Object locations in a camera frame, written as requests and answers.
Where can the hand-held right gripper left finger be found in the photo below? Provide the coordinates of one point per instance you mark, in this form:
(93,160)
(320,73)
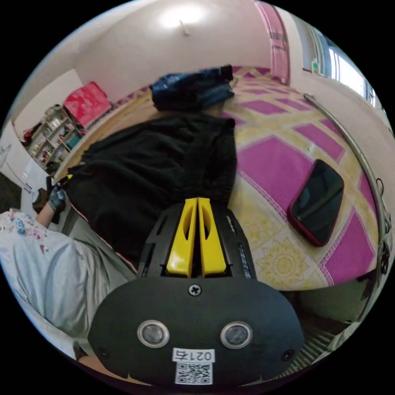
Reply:
(180,247)

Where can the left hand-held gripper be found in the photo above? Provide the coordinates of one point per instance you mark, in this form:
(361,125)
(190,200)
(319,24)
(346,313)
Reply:
(49,184)

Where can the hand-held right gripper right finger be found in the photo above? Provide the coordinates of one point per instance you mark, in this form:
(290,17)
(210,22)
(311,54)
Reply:
(213,247)

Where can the black pants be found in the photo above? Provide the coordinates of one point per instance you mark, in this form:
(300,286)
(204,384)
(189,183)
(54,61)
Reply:
(148,172)

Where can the person's left forearm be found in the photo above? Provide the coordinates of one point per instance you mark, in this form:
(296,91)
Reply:
(43,214)

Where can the person's left hand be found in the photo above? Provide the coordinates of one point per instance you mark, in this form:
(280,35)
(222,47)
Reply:
(57,198)

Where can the shelf with small items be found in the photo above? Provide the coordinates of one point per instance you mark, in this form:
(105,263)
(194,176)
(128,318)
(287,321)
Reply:
(52,137)

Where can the red storage bag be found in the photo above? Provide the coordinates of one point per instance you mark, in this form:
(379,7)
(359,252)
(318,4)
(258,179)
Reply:
(87,102)

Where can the person's body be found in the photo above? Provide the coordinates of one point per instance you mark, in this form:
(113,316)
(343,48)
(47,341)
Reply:
(52,265)

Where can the bed with pink yellow mat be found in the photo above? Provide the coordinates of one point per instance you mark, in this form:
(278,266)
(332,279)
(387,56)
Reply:
(277,166)

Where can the black smartphone in red case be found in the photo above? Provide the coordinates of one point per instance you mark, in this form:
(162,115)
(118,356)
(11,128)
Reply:
(318,202)

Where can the pile of clothes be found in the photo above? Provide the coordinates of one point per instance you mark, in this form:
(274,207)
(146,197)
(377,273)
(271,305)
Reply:
(193,89)

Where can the pink door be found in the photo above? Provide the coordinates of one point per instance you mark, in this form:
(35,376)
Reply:
(277,40)

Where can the window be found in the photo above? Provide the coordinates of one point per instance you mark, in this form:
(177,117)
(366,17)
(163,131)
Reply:
(338,61)

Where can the curved metal rail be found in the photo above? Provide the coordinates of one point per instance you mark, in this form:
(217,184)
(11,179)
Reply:
(361,157)

